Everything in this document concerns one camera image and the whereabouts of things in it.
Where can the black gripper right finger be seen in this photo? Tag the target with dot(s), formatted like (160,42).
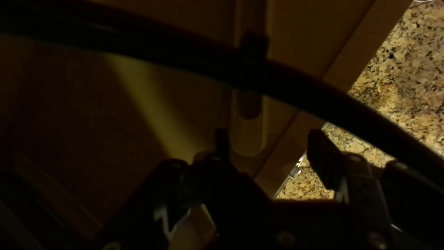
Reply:
(398,209)

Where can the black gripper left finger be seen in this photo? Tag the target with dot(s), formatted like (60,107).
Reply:
(231,203)

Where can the wooden wall cupboard with shelves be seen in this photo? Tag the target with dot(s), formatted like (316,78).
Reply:
(92,115)

